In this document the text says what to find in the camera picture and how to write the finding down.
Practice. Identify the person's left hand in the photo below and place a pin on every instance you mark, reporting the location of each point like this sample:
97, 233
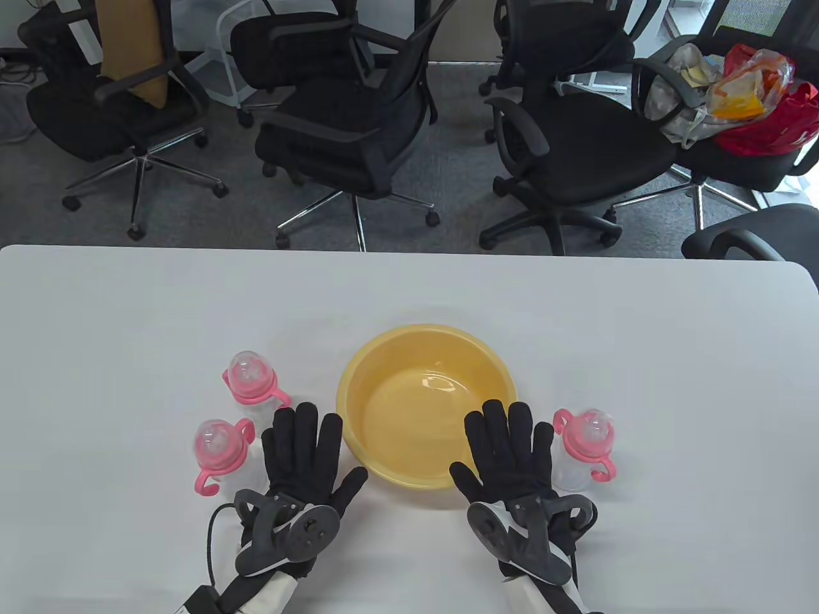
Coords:
297, 448

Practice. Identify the person's right hand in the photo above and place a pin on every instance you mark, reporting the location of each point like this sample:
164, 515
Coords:
505, 454

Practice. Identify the clear plastic baby bottle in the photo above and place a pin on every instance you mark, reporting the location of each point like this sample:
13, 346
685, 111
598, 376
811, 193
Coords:
217, 448
585, 441
249, 380

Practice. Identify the person's right forearm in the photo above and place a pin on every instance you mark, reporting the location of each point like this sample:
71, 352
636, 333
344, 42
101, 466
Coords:
544, 598

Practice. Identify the grey right hand controller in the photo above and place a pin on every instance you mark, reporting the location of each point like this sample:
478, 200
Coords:
499, 531

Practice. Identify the grey hand controller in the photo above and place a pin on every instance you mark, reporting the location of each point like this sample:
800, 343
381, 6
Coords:
499, 531
301, 531

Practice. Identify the grey left hand controller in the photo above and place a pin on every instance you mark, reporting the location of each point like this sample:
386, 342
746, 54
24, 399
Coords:
301, 531

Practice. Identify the yellow plastic basin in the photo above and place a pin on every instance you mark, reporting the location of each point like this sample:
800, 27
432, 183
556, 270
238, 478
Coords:
397, 416

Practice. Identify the black office chair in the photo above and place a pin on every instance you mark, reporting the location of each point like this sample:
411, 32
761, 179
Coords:
563, 38
281, 51
595, 153
768, 230
333, 147

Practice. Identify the black chair with bags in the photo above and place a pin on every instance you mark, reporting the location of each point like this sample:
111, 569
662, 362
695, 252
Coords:
736, 169

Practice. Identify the white metal table leg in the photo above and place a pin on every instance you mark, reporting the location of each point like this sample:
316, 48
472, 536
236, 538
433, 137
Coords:
595, 80

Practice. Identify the black chair with cushion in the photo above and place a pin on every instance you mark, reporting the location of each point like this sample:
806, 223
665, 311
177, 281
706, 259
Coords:
83, 121

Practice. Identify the red bag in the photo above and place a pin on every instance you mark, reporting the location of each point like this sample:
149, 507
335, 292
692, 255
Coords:
780, 134

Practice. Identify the brown cushion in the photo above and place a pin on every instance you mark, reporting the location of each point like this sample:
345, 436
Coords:
131, 51

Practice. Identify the orange plastic bag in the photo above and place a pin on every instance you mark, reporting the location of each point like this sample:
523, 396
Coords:
745, 89

